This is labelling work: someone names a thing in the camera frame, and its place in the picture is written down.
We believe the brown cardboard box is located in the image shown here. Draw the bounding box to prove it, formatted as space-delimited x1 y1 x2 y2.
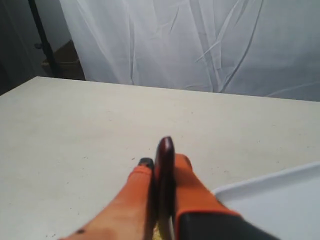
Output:
41 40 86 81

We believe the white backdrop curtain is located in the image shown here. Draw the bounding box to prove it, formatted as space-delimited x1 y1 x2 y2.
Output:
60 0 320 101

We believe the black orange right gripper right finger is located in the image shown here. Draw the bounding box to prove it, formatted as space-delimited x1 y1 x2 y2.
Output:
174 153 273 240

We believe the black orange right gripper left finger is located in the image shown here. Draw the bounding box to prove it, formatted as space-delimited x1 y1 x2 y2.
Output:
65 157 155 240

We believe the white rectangular plastic tray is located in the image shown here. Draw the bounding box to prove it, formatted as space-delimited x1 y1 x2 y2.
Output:
213 162 320 240

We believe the black stand pole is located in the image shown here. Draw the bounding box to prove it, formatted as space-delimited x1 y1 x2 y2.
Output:
28 0 61 78

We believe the dark brown wooden spoon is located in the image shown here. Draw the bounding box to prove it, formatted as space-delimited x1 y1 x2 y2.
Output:
153 136 176 240

